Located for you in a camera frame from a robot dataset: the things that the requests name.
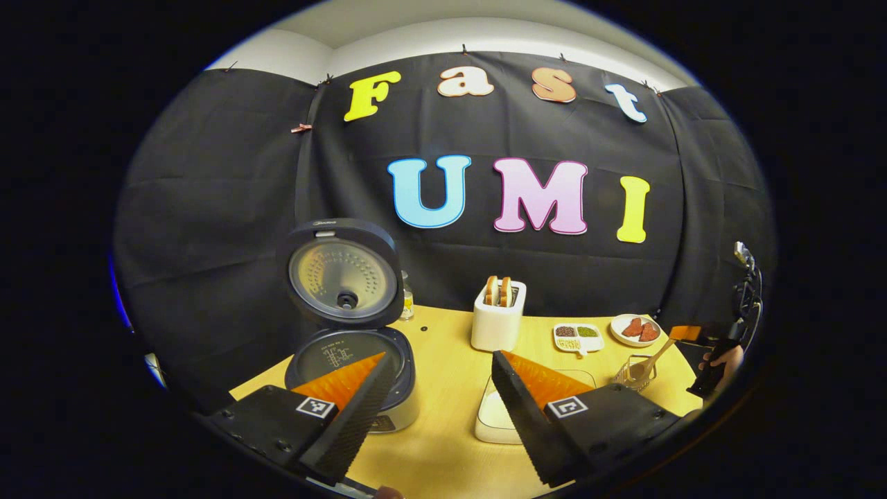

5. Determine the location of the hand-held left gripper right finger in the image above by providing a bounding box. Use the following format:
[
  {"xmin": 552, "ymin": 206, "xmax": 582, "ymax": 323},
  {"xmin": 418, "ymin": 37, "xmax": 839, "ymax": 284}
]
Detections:
[{"xmin": 491, "ymin": 350, "xmax": 683, "ymax": 487}]

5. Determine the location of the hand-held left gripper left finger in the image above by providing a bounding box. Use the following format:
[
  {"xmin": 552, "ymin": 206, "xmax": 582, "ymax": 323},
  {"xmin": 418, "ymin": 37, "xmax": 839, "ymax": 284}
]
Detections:
[{"xmin": 208, "ymin": 351, "xmax": 397, "ymax": 486}]

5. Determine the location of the clear box of rice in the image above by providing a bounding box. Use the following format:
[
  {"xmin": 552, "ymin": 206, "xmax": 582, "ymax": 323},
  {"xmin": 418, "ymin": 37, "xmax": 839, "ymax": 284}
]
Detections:
[{"xmin": 475, "ymin": 369, "xmax": 597, "ymax": 445}]

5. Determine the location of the wooden spoon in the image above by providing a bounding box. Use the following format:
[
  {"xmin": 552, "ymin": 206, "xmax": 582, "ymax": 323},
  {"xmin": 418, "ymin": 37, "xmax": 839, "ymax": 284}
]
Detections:
[{"xmin": 627, "ymin": 338, "xmax": 678, "ymax": 382}]

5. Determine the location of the wire metal chopstick holder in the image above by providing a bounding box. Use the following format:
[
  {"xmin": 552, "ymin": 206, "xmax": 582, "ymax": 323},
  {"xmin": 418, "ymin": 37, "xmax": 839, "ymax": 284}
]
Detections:
[{"xmin": 613, "ymin": 354, "xmax": 658, "ymax": 392}]

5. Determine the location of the black rice cooker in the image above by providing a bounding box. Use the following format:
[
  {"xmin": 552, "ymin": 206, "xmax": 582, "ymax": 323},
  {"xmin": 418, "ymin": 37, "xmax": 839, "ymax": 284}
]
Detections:
[{"xmin": 276, "ymin": 218, "xmax": 420, "ymax": 434}]

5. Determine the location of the white round plate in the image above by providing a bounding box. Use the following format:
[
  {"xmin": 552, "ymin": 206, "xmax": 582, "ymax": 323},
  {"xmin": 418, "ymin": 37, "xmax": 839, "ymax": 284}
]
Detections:
[{"xmin": 611, "ymin": 314, "xmax": 662, "ymax": 347}]

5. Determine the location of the white toaster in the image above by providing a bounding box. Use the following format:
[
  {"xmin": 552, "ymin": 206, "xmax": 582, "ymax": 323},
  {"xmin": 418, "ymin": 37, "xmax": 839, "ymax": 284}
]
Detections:
[{"xmin": 471, "ymin": 280, "xmax": 527, "ymax": 352}]

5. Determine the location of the white divided grain dish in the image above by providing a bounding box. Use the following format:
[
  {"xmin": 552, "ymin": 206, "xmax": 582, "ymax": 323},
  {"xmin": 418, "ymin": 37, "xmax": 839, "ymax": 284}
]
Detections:
[{"xmin": 553, "ymin": 323, "xmax": 605, "ymax": 357}]

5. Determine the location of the black backdrop cloth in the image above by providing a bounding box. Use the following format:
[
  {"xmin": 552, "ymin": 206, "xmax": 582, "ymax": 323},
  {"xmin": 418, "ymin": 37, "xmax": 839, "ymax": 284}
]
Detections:
[{"xmin": 114, "ymin": 50, "xmax": 775, "ymax": 410}]

